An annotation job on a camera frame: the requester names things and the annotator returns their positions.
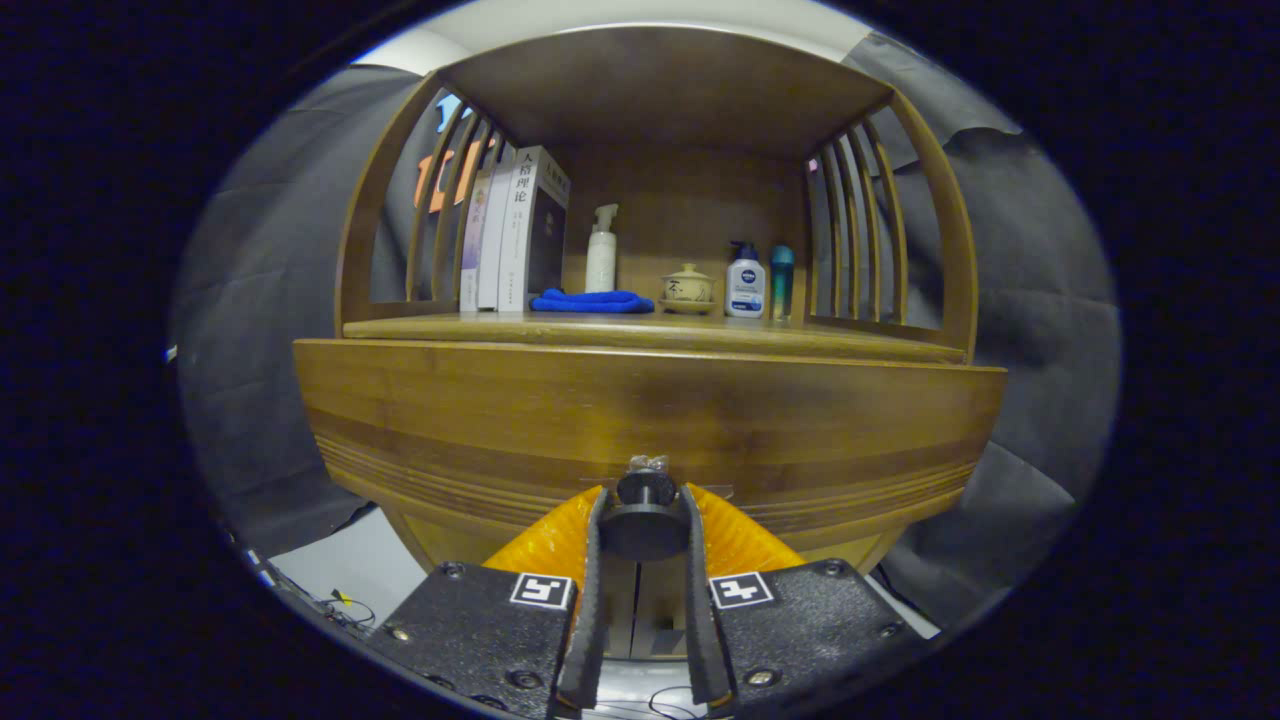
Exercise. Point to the wooden countertop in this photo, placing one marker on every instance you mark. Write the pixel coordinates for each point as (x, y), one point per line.
(700, 335)

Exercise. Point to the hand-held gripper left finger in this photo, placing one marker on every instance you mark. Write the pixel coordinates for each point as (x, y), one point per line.
(592, 600)

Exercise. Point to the white blue lotion bottle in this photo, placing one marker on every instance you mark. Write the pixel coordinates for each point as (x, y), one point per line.
(745, 290)

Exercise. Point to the blue folded cloth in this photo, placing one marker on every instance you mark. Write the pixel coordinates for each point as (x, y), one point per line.
(590, 301)

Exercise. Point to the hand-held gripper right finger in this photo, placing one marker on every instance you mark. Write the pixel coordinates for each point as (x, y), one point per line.
(700, 620)

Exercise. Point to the wooden cabinet door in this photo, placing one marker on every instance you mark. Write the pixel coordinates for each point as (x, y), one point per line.
(620, 610)
(665, 610)

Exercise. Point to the teal slim bottle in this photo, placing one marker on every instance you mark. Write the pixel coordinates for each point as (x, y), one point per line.
(782, 285)

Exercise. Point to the wooden cabinet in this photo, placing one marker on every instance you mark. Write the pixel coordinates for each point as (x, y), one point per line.
(660, 90)

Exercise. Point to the black round drawer knob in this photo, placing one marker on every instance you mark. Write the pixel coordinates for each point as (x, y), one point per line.
(645, 530)

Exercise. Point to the beige lidded ceramic cup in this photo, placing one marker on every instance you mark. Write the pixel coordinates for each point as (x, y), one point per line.
(687, 290)

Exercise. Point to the white pump bottle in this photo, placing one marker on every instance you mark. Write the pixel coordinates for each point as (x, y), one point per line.
(601, 265)

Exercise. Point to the wooden drawer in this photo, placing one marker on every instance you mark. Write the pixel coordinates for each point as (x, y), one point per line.
(640, 410)

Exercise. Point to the thick white dark book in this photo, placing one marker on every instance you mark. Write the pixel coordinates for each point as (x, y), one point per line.
(525, 240)

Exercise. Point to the thin white book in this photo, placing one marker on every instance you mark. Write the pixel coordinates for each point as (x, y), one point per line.
(492, 240)

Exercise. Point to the purple spine book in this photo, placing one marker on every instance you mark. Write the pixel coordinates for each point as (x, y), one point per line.
(472, 250)

